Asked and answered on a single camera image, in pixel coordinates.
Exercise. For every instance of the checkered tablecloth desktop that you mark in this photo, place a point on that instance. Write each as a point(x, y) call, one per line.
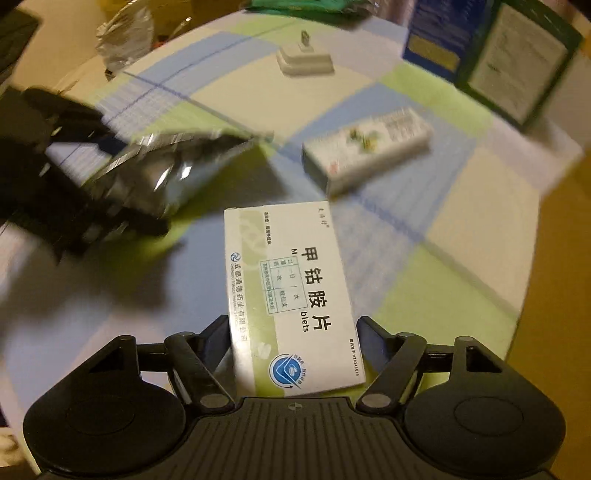
point(438, 240)

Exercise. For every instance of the silver foil bag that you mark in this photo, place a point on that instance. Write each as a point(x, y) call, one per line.
point(161, 170)

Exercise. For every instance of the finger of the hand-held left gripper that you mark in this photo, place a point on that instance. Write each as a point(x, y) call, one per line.
point(69, 110)
point(134, 224)

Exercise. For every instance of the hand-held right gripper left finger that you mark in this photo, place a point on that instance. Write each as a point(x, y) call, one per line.
point(217, 341)

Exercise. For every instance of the white charger plug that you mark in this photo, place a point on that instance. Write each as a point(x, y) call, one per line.
point(304, 57)

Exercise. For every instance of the tall green carton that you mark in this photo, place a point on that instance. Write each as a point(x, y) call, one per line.
point(517, 69)

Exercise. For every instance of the crumpled white plastic bag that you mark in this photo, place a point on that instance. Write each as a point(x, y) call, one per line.
point(124, 32)

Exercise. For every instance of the green plastic packets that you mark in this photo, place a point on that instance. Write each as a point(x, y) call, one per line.
point(304, 5)

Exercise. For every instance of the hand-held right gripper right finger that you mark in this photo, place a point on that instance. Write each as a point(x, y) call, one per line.
point(371, 339)

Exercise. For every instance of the tall blue carton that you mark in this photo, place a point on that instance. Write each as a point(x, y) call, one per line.
point(443, 37)

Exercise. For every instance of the white green medicine box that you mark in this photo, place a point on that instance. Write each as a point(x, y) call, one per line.
point(291, 295)

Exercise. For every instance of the white leaf print medicine box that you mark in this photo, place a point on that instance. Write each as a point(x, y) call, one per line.
point(364, 150)

